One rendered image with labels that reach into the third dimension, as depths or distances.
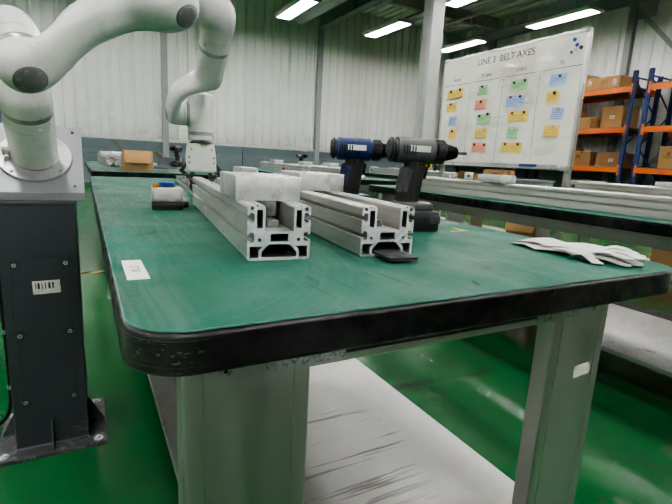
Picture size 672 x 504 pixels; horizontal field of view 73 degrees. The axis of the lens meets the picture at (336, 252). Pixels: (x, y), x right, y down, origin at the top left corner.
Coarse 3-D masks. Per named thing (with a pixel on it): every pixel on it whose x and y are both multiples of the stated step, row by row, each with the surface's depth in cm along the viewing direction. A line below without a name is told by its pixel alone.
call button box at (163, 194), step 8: (152, 192) 121; (160, 192) 122; (168, 192) 123; (176, 192) 124; (152, 200) 122; (160, 200) 122; (168, 200) 123; (176, 200) 124; (152, 208) 122; (160, 208) 123; (168, 208) 124; (176, 208) 124
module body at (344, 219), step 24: (312, 192) 100; (336, 192) 104; (312, 216) 100; (336, 216) 85; (360, 216) 78; (384, 216) 83; (408, 216) 79; (336, 240) 86; (360, 240) 76; (384, 240) 78; (408, 240) 80
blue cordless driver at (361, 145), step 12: (336, 144) 121; (348, 144) 121; (360, 144) 121; (372, 144) 123; (384, 144) 124; (336, 156) 123; (348, 156) 122; (360, 156) 123; (372, 156) 123; (384, 156) 124; (348, 168) 124; (360, 168) 124; (348, 180) 124; (360, 180) 125; (348, 192) 125
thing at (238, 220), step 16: (208, 192) 115; (208, 208) 108; (224, 208) 87; (240, 208) 72; (256, 208) 68; (288, 208) 73; (304, 208) 71; (224, 224) 87; (240, 224) 73; (256, 224) 69; (272, 224) 74; (288, 224) 73; (304, 224) 72; (240, 240) 73; (256, 240) 69; (272, 240) 71; (288, 240) 71; (304, 240) 73; (256, 256) 71; (272, 256) 71; (288, 256) 72; (304, 256) 73
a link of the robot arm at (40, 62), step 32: (96, 0) 108; (128, 0) 108; (160, 0) 108; (192, 0) 111; (64, 32) 106; (96, 32) 110; (128, 32) 115; (0, 64) 102; (32, 64) 103; (64, 64) 109
